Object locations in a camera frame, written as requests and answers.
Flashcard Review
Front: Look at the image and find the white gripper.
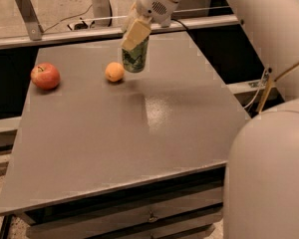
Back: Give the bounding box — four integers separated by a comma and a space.
122, 0, 181, 51

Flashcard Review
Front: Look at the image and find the green soda can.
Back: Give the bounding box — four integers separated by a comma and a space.
122, 39, 149, 73

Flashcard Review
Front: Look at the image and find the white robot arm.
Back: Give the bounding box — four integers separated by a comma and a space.
223, 0, 299, 239

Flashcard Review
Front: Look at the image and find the metal railing bar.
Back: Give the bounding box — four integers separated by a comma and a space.
0, 14, 239, 50

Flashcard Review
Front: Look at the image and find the orange fruit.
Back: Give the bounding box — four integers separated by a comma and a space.
105, 62, 125, 83

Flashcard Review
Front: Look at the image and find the red apple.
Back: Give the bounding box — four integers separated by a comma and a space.
31, 63, 61, 91

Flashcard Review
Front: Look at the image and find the metal drawer pull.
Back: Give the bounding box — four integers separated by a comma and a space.
148, 212, 158, 223

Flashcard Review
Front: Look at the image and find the left metal railing bracket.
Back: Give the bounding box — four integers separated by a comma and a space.
15, 0, 43, 41

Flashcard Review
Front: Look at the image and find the white cable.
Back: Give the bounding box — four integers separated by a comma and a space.
242, 68, 269, 111

